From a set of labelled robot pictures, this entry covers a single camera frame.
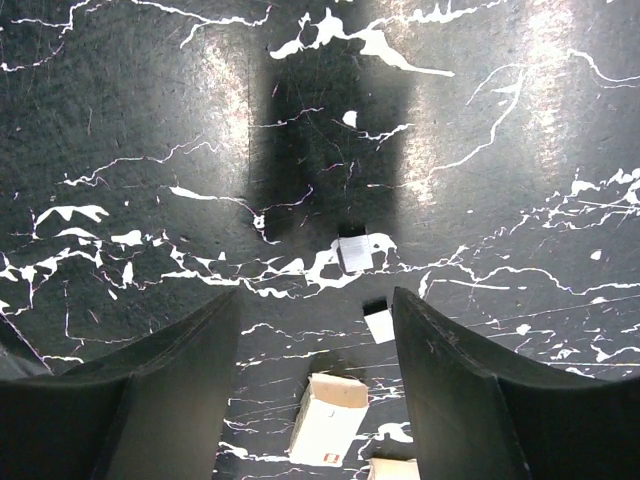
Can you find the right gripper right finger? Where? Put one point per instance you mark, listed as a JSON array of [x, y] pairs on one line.
[[481, 411]]

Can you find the small white staple strip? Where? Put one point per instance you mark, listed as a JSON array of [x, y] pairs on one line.
[[356, 253]]

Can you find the staple box near centre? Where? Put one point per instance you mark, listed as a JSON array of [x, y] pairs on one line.
[[331, 412]]

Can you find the staple box right one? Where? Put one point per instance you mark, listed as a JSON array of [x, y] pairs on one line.
[[392, 469]]

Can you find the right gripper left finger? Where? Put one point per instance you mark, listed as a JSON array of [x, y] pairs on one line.
[[153, 409]]

